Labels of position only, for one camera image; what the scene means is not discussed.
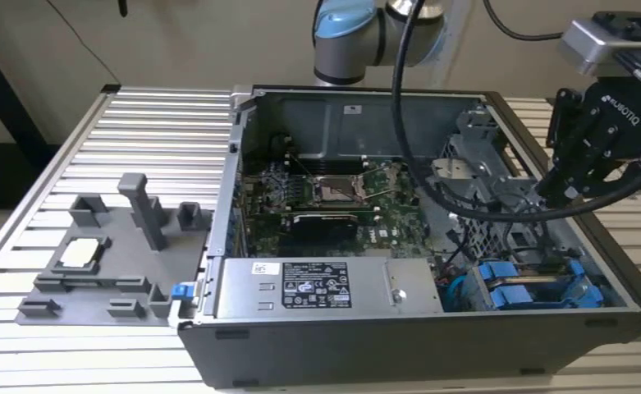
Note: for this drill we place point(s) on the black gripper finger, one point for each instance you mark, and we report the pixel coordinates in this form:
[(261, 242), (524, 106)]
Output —
[(600, 172), (566, 123)]

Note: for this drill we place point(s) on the hard disk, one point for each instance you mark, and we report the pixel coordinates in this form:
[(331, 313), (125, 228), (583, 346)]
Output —
[(539, 276)]

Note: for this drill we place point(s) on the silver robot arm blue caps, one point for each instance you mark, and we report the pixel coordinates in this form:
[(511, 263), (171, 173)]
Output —
[(348, 45)]

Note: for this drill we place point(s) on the blue disk carrier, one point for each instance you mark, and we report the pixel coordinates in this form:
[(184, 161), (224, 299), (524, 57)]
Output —
[(512, 297)]

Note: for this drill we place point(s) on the grey perforated drive cage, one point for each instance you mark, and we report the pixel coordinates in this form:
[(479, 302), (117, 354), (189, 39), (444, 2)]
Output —
[(474, 164)]

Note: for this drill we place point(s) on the white sticker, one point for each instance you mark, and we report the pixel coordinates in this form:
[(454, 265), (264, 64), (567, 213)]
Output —
[(353, 109)]

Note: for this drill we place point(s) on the green motherboard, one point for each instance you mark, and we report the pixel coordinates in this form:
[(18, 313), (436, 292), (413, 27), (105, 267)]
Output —
[(397, 236)]

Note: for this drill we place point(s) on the CPU socket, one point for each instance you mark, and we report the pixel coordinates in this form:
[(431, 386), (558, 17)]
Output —
[(335, 189)]

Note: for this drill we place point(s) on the thin metal locking lever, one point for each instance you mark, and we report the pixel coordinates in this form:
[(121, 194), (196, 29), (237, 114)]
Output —
[(301, 165)]

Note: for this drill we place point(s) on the black graphics card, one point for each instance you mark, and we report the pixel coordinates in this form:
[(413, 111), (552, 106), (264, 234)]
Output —
[(325, 236)]

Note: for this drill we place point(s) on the dark grey PC case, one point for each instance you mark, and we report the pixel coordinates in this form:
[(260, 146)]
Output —
[(353, 353)]

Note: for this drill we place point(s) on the silver power supply unit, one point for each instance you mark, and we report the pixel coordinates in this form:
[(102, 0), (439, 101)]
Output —
[(244, 287)]

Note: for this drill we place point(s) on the blue case latch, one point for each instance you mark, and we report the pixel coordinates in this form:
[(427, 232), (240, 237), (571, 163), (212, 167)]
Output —
[(181, 292)]

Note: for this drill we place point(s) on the small black hanging rod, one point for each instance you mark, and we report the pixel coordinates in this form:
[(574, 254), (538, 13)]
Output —
[(124, 7)]

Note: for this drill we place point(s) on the grey plastic parts rack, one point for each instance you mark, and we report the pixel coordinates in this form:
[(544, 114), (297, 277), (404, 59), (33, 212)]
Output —
[(124, 262)]

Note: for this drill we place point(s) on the silver CPU chip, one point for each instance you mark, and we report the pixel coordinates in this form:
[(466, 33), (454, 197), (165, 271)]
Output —
[(81, 251)]

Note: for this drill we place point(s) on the black box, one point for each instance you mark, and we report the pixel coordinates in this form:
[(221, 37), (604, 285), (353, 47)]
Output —
[(8, 176)]

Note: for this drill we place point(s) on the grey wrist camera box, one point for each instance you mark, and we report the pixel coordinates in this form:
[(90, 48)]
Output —
[(594, 45)]

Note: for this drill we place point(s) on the black furniture post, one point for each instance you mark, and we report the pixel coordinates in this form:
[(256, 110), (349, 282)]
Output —
[(2, 90)]

